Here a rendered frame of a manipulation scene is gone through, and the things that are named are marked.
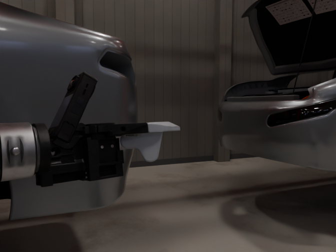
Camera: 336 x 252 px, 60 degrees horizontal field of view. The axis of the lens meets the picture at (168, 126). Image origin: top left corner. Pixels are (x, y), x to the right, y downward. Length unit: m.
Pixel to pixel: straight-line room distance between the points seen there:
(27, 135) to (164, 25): 5.99
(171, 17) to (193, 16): 0.50
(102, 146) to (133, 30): 5.69
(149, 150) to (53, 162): 0.13
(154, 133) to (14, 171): 0.19
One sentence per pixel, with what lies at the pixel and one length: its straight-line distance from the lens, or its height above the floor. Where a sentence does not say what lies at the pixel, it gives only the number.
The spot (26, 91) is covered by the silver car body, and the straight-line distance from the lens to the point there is 1.48.
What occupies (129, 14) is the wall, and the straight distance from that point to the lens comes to 6.14.
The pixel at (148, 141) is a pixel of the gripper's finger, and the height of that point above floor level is 1.22.
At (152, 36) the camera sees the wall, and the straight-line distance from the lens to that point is 6.18.
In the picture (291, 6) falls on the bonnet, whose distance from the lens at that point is 3.52.
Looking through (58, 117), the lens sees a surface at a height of 1.26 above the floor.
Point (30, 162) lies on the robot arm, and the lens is 0.40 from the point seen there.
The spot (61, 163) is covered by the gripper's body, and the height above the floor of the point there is 1.20.
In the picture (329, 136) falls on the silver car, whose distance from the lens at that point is 2.57.
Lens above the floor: 1.28
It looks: 4 degrees down
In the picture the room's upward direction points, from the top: straight up
